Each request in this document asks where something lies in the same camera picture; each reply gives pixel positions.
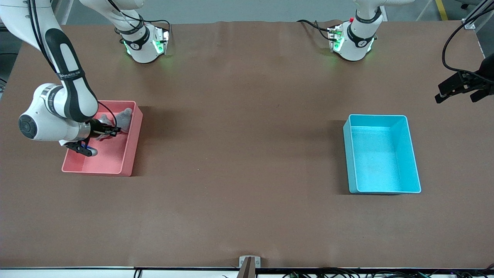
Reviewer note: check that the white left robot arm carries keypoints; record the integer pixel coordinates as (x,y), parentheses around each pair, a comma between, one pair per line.
(357,50)

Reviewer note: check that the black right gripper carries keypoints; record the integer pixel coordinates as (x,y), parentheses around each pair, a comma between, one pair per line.
(95,126)

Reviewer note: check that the silver base connector bracket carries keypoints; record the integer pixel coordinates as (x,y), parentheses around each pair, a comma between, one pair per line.
(332,36)
(164,38)

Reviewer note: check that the large table cover mat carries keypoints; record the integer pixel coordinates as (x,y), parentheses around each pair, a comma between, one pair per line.
(247,212)

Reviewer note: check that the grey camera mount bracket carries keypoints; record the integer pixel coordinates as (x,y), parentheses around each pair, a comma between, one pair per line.
(249,266)

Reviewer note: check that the grey plush with white belly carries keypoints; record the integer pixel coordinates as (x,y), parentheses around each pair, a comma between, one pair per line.
(105,118)

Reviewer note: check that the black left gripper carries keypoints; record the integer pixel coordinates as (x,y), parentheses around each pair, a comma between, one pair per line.
(487,69)

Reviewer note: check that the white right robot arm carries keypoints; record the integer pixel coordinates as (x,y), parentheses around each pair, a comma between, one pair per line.
(58,127)

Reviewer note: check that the plain grey plush toy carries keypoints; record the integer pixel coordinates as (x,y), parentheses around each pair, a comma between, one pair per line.
(124,119)

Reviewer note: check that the aluminium frame profile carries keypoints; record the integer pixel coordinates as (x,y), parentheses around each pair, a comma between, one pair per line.
(471,24)

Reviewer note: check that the blue plastic box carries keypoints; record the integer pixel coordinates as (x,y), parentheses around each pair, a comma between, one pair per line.
(378,162)

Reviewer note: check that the pink plastic box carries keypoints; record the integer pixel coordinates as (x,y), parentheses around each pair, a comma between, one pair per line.
(112,158)

